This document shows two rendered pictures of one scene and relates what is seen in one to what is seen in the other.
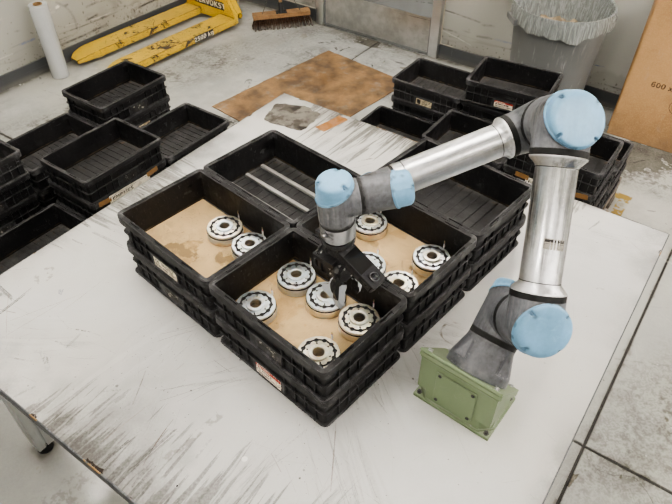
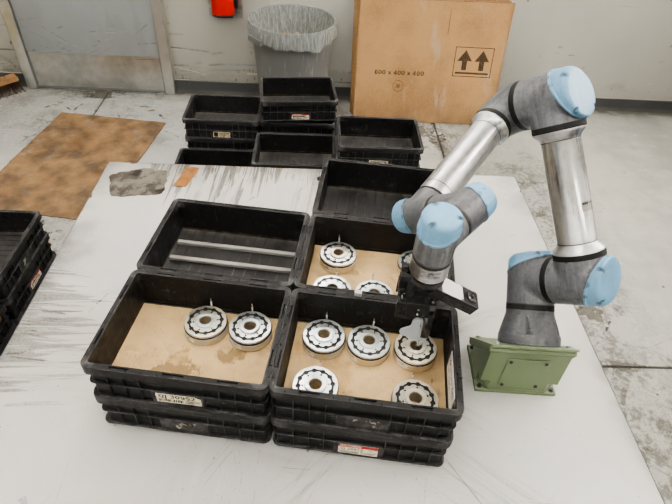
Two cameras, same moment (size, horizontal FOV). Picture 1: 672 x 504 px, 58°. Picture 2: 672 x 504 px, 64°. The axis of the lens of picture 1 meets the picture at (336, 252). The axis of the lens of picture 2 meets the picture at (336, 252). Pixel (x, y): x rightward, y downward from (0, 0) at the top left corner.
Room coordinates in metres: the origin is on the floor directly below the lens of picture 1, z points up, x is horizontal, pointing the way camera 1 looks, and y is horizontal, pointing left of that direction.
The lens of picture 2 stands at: (0.48, 0.61, 1.88)
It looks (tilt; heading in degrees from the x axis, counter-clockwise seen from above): 42 degrees down; 321
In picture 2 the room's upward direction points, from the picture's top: 4 degrees clockwise
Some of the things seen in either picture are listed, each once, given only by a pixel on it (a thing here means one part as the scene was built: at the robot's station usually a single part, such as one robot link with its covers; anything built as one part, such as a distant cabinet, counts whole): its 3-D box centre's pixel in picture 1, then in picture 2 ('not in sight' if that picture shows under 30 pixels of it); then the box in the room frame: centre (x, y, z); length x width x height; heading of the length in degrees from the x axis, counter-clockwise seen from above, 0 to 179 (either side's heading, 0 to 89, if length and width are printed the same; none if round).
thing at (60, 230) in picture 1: (44, 261); not in sight; (1.81, 1.20, 0.26); 0.40 x 0.30 x 0.23; 145
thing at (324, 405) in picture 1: (308, 336); (363, 389); (1.01, 0.07, 0.76); 0.40 x 0.30 x 0.12; 47
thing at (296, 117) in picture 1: (290, 114); (137, 181); (2.21, 0.19, 0.71); 0.22 x 0.19 x 0.01; 55
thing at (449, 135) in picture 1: (469, 165); (295, 177); (2.41, -0.64, 0.31); 0.40 x 0.30 x 0.34; 55
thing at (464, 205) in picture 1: (447, 198); (381, 206); (1.45, -0.34, 0.87); 0.40 x 0.30 x 0.11; 47
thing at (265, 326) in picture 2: (250, 244); (250, 327); (1.26, 0.24, 0.86); 0.10 x 0.10 x 0.01
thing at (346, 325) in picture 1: (359, 319); (415, 347); (0.99, -0.06, 0.86); 0.10 x 0.10 x 0.01
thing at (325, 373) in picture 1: (306, 295); (369, 348); (1.01, 0.07, 0.92); 0.40 x 0.30 x 0.02; 47
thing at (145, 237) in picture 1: (203, 222); (194, 326); (1.28, 0.36, 0.92); 0.40 x 0.30 x 0.02; 47
